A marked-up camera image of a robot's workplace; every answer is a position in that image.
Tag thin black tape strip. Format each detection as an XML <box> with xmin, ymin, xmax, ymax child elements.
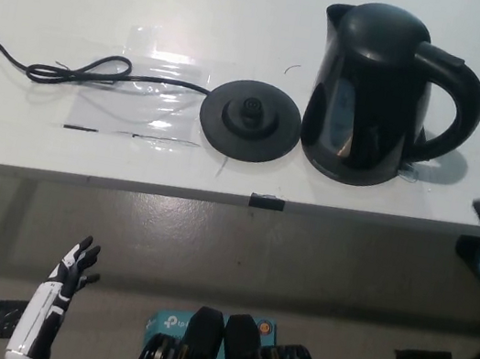
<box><xmin>62</xmin><ymin>123</ymin><xmax>99</xmax><ymax>135</ymax></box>

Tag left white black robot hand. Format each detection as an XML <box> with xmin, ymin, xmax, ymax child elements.
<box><xmin>5</xmin><ymin>224</ymin><xmax>109</xmax><ymax>359</ymax></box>

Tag clear plastic tape sheet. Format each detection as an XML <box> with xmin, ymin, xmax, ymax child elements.
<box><xmin>62</xmin><ymin>14</ymin><xmax>222</xmax><ymax>151</ymax></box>

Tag black electric kettle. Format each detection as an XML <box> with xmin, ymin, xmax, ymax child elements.
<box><xmin>292</xmin><ymin>0</ymin><xmax>480</xmax><ymax>205</ymax></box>

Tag small black tape piece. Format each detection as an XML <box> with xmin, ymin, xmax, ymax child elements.
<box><xmin>247</xmin><ymin>191</ymin><xmax>287</xmax><ymax>213</ymax></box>

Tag black power cord with plug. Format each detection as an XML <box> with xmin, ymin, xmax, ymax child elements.
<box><xmin>0</xmin><ymin>24</ymin><xmax>218</xmax><ymax>114</ymax></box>

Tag black and blue object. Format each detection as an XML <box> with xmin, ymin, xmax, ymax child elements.
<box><xmin>451</xmin><ymin>234</ymin><xmax>480</xmax><ymax>279</ymax></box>

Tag teal router box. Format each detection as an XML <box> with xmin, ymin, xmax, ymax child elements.
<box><xmin>137</xmin><ymin>297</ymin><xmax>279</xmax><ymax>359</ymax></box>

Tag round black kettle base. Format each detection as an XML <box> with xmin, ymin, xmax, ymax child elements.
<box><xmin>192</xmin><ymin>71</ymin><xmax>309</xmax><ymax>170</ymax></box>

